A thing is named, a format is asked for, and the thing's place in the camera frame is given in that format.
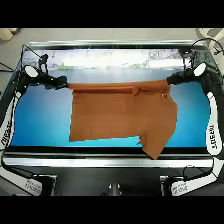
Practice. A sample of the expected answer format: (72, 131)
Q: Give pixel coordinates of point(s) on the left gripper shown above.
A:
(57, 82)

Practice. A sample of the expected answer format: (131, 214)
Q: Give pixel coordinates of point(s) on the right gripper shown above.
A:
(176, 78)

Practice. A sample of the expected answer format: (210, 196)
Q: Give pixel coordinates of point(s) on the brown shirt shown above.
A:
(123, 113)

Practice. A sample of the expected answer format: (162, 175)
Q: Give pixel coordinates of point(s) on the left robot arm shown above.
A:
(7, 128)

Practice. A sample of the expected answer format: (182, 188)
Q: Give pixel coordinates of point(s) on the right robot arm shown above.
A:
(213, 133)

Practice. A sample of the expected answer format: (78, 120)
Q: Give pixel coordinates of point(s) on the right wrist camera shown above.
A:
(186, 58)

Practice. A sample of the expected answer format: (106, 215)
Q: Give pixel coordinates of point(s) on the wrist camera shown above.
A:
(186, 58)
(43, 63)

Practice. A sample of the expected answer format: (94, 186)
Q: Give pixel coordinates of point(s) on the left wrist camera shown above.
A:
(43, 63)

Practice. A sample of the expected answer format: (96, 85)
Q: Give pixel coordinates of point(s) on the silver frame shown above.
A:
(100, 162)

